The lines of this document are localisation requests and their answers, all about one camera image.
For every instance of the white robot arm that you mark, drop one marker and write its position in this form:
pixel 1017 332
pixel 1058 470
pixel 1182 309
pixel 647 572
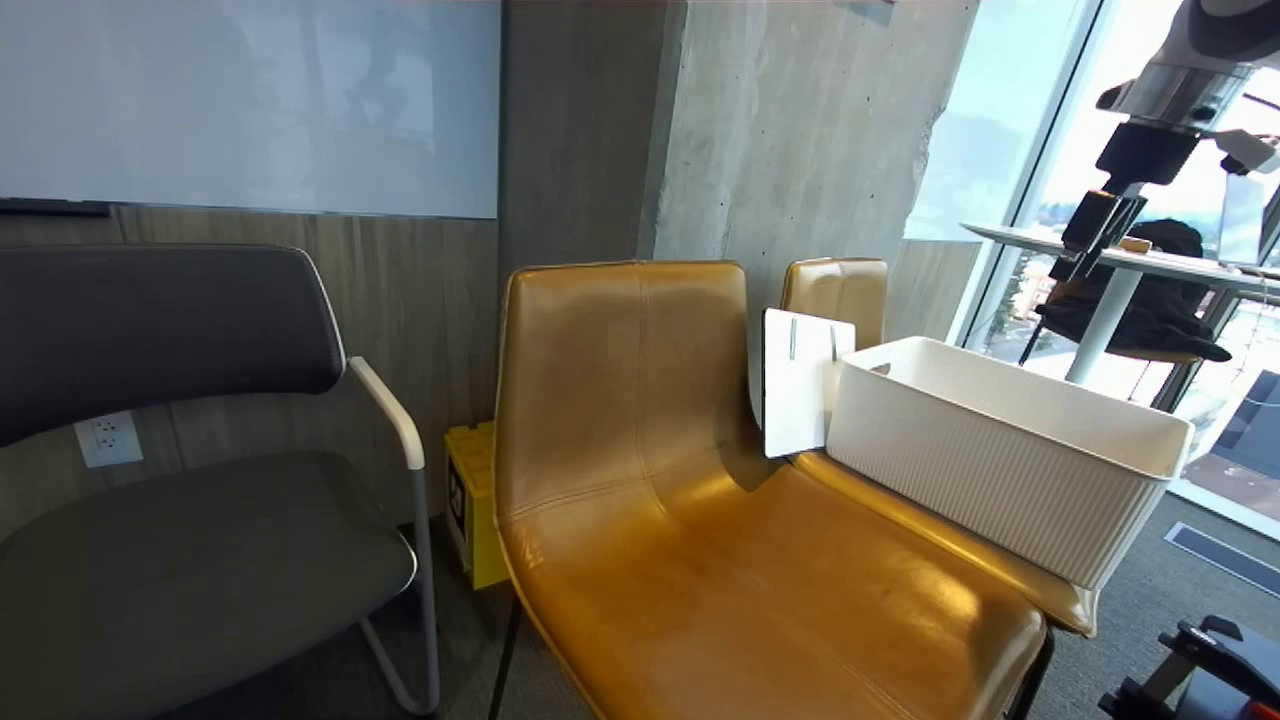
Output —
pixel 1203 54

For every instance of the floor vent grille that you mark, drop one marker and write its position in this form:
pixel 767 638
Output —
pixel 1226 555

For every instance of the white wall power outlet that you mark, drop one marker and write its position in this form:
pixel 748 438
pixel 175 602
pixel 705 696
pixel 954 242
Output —
pixel 109 440

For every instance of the white wall whiteboard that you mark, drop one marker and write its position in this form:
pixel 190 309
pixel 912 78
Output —
pixel 240 107

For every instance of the yellow floor box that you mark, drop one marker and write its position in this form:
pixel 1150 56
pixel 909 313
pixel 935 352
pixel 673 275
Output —
pixel 472 514

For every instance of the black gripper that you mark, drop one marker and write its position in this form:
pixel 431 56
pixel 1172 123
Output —
pixel 1150 153

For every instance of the black bag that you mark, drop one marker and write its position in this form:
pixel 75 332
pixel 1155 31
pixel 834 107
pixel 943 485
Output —
pixel 1162 323

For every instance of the white plastic basket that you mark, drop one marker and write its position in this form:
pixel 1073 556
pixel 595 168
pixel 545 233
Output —
pixel 986 464

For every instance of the black whiteboard marker tray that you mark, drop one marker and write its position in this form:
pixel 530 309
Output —
pixel 54 211

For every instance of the grey chair with white armrest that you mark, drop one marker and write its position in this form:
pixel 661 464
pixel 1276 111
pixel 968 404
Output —
pixel 163 323

